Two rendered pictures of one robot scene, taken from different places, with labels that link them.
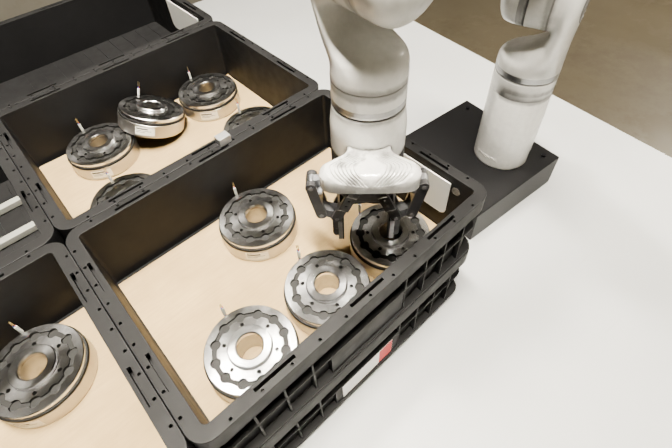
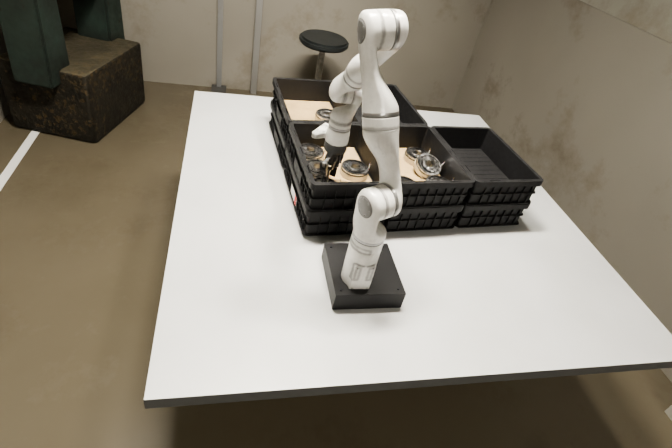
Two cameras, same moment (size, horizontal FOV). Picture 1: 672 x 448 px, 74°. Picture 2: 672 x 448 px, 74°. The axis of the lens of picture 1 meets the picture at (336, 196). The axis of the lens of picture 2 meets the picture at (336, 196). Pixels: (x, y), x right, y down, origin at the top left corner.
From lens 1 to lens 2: 149 cm
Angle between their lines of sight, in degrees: 73
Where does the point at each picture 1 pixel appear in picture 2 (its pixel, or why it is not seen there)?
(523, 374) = (259, 232)
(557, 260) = (288, 275)
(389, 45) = (338, 110)
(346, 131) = not seen: hidden behind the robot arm
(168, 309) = not seen: hidden behind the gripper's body
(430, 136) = (384, 260)
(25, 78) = (484, 157)
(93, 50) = (502, 176)
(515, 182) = (332, 267)
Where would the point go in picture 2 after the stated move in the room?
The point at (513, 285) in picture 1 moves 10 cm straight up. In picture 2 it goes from (290, 254) to (294, 231)
